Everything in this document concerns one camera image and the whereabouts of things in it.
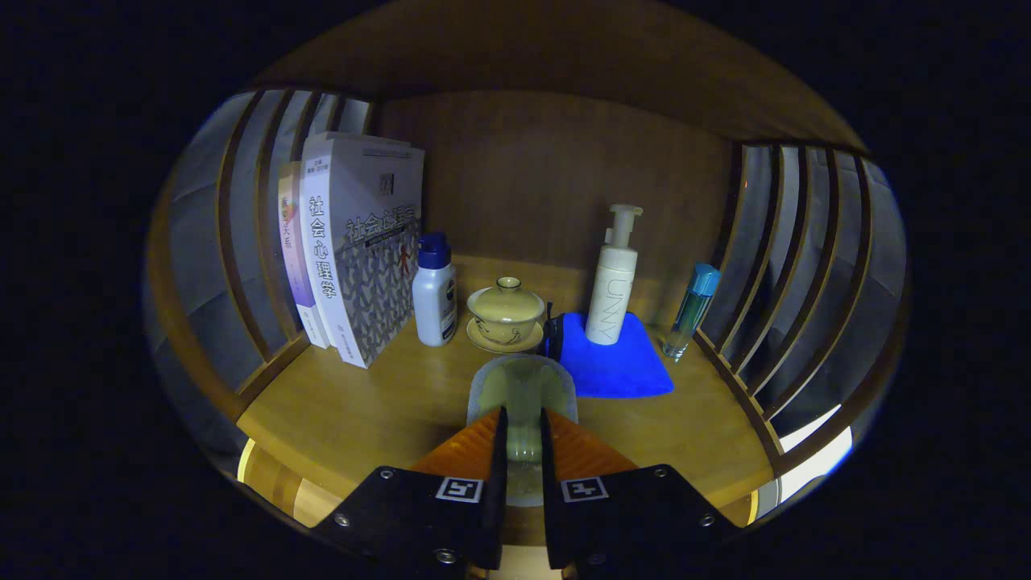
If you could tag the wooden cabinet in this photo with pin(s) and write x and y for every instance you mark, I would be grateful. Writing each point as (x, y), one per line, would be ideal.
(556, 177)

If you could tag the blue cloth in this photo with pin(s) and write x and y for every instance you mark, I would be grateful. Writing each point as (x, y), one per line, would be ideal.
(612, 362)

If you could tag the white patterned book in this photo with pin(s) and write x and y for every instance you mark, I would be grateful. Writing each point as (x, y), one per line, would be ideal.
(378, 258)

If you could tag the clear bottle blue cap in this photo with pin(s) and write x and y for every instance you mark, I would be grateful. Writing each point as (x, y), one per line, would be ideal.
(693, 310)

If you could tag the white bottle blue cap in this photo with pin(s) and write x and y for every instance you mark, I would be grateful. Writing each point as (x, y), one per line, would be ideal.
(435, 298)

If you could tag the white pump bottle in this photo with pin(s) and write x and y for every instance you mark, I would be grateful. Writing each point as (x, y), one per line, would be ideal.
(612, 290)

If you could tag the small black object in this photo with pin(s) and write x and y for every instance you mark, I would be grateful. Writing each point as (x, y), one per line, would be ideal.
(550, 334)

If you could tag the yellow lidded teacup with saucer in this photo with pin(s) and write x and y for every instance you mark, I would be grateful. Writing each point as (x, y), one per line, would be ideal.
(506, 310)

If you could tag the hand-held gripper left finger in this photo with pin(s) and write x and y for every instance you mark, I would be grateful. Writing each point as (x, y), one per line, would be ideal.
(499, 463)

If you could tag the wooden countertop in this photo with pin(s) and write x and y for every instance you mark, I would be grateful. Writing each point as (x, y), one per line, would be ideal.
(362, 411)

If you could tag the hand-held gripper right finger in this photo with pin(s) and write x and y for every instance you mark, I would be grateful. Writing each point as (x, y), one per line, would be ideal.
(549, 463)

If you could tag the pink purple book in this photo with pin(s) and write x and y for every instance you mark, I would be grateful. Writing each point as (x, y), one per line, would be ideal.
(291, 242)

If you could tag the white grey appliance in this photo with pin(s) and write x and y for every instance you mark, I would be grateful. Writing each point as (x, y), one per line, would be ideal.
(813, 451)

